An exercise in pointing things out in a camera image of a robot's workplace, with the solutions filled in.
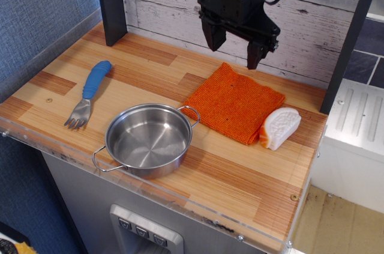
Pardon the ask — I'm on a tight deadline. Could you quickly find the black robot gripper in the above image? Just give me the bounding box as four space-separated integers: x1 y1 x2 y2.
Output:
197 0 280 70

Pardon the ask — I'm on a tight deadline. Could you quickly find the orange knitted towel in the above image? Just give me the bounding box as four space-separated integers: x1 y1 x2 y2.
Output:
183 63 286 145

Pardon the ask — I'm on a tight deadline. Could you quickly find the white toy cheese wedge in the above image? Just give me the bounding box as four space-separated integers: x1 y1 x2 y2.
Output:
259 107 301 151

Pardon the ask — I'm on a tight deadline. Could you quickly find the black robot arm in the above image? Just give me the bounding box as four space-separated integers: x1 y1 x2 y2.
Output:
197 0 280 70

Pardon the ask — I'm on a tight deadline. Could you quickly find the stainless steel pot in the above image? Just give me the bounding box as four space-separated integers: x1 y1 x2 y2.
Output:
92 103 200 179

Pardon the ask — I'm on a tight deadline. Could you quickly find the white grooved cabinet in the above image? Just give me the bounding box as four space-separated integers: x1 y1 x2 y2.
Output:
311 79 383 212

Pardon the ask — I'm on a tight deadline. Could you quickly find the silver dispenser control panel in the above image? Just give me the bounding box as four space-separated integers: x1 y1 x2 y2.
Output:
110 204 184 253

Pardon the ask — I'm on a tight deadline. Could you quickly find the clear acrylic edge guard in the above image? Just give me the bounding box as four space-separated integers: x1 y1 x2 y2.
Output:
1 110 326 253

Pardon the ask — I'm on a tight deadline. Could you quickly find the yellow object at corner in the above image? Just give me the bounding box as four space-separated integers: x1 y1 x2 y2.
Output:
14 243 37 254

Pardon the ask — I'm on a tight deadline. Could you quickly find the blue handled metal fork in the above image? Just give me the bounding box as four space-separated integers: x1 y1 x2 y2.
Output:
64 61 112 130

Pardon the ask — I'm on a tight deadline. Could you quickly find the dark left post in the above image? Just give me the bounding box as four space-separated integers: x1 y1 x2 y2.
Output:
100 0 127 46

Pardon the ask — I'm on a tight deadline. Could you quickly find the dark post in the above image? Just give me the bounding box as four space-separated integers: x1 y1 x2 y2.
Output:
320 0 372 115
100 0 127 46

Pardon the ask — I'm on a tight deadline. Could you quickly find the dark right post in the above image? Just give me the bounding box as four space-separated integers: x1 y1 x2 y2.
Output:
320 0 372 115

